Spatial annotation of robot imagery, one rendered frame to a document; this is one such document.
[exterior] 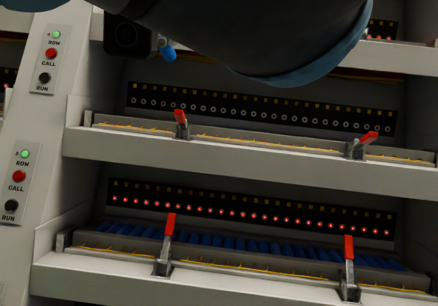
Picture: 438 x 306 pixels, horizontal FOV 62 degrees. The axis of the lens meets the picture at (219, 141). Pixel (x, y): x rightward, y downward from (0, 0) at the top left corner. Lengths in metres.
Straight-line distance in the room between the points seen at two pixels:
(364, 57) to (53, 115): 0.50
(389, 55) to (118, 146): 0.45
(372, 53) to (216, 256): 0.41
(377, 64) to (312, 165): 0.20
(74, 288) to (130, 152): 0.20
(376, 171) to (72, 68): 0.49
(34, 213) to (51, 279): 0.10
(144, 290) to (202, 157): 0.20
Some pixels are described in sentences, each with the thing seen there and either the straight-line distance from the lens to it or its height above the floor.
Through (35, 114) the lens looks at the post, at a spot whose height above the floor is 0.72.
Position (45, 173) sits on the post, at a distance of 0.60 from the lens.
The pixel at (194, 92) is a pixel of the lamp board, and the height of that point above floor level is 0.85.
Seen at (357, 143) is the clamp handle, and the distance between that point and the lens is 0.58.
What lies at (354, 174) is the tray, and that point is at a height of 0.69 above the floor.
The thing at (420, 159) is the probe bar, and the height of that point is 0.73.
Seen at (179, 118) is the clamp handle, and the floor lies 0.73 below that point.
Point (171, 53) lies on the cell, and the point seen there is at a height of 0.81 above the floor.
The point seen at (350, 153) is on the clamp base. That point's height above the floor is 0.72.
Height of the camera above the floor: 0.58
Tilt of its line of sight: 14 degrees up
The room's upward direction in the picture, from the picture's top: 7 degrees clockwise
